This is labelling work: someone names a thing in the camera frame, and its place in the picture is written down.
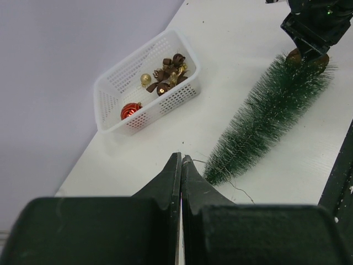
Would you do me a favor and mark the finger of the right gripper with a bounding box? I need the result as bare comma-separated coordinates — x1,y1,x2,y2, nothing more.
292,35,331,62

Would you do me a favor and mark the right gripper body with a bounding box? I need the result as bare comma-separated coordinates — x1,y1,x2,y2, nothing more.
281,0,352,46

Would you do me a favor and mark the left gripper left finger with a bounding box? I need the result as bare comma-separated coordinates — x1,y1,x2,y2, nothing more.
1,153,181,264

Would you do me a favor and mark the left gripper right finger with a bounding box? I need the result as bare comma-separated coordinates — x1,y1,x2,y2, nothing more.
181,156,352,264

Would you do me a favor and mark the small green christmas tree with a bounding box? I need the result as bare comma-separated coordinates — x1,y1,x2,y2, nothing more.
204,49,334,186

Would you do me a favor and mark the white plastic basket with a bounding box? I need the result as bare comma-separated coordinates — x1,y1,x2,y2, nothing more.
93,29,201,135

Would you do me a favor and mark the brown and gold ornament garland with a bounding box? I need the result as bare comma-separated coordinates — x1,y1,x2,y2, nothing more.
144,53,188,97

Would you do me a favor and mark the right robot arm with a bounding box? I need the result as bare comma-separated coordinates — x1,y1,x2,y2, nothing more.
281,0,352,62

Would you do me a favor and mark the red glitter bauble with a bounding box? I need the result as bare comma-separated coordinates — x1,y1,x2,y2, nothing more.
120,102,142,120

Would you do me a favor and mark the gold bauble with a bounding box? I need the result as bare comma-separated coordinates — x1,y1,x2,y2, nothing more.
140,73,152,87

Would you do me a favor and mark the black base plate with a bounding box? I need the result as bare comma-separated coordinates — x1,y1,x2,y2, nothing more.
318,125,353,257

